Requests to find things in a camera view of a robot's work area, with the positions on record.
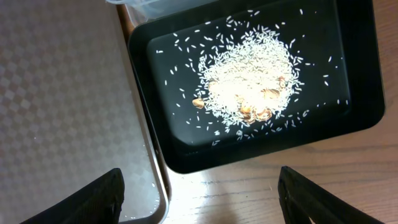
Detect rice and food scraps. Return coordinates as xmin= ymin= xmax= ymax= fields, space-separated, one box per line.
xmin=147 ymin=5 xmax=350 ymax=147

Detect black tray bin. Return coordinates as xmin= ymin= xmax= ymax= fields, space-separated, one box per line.
xmin=128 ymin=1 xmax=385 ymax=174

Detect brown serving tray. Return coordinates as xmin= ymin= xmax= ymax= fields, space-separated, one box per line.
xmin=1 ymin=0 xmax=169 ymax=223

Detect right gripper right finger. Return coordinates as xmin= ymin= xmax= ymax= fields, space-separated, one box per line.
xmin=278 ymin=166 xmax=382 ymax=224

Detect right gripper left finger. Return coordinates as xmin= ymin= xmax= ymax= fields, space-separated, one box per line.
xmin=22 ymin=168 xmax=125 ymax=224

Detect clear plastic bin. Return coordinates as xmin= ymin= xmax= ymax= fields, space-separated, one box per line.
xmin=106 ymin=0 xmax=215 ymax=27

